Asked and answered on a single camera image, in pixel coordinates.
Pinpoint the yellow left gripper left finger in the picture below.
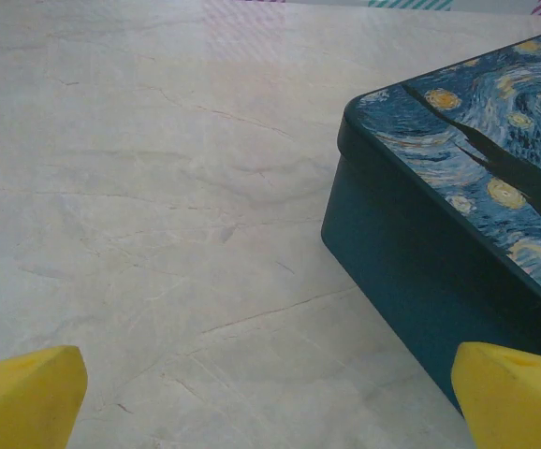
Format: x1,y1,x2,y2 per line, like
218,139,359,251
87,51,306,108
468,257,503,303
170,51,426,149
0,344,89,449

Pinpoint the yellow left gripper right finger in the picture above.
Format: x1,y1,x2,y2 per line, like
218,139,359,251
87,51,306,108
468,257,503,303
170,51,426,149
452,340,541,449

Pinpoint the starry night picture card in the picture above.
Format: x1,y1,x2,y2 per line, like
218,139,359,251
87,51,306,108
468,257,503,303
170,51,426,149
320,25,541,415

